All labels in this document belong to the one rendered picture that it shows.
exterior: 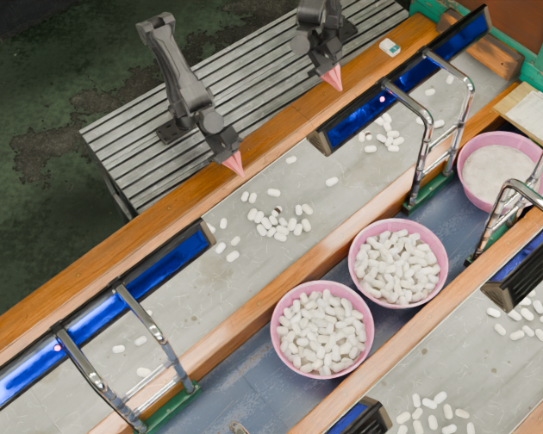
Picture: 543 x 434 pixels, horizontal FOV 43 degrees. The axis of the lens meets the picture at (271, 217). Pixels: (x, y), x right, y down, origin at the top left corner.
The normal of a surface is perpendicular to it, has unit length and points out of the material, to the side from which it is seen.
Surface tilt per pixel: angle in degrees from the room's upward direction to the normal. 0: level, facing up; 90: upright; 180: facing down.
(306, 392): 0
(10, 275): 0
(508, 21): 90
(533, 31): 90
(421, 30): 0
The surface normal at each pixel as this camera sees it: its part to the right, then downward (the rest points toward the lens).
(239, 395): -0.06, -0.50
